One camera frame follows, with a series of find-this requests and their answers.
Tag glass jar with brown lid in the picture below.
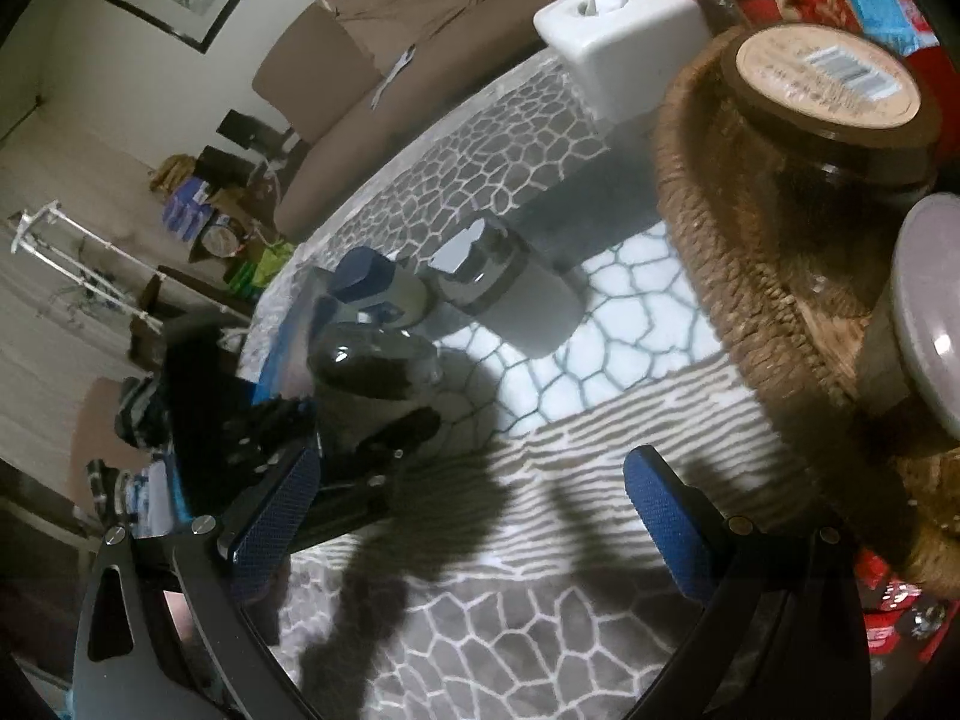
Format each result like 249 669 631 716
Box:
716 24 944 320

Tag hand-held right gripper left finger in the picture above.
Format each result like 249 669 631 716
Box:
71 444 325 720

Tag brown sofa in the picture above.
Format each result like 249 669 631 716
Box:
250 0 575 242

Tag white pole rack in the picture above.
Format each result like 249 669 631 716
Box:
10 198 164 332

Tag silver label dark cap bottle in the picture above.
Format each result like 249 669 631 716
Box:
306 321 445 421

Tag purple box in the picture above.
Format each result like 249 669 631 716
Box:
162 175 215 242

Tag woven wicker basket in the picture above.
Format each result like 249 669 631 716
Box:
651 28 960 595

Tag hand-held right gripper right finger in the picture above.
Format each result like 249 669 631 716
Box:
622 444 872 720

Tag blue snack packet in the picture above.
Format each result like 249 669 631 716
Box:
843 0 940 55

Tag white square dispenser box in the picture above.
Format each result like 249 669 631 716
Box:
532 0 715 124

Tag yellow bag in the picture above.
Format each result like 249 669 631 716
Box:
148 153 200 194

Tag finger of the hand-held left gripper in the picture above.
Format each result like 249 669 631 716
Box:
221 394 317 467
296 406 443 542

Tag green packets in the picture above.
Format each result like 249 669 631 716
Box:
228 243 292 298

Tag patterned grey white tablecloth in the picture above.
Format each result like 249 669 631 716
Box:
238 52 901 720

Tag blue cap bottle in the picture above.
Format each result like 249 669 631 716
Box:
328 244 430 332

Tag white paper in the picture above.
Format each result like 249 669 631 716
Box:
370 43 419 112

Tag grey tumbler with chrome lid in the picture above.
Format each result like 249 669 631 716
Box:
426 213 587 359

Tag jar with grey lid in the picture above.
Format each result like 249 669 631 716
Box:
853 193 960 432

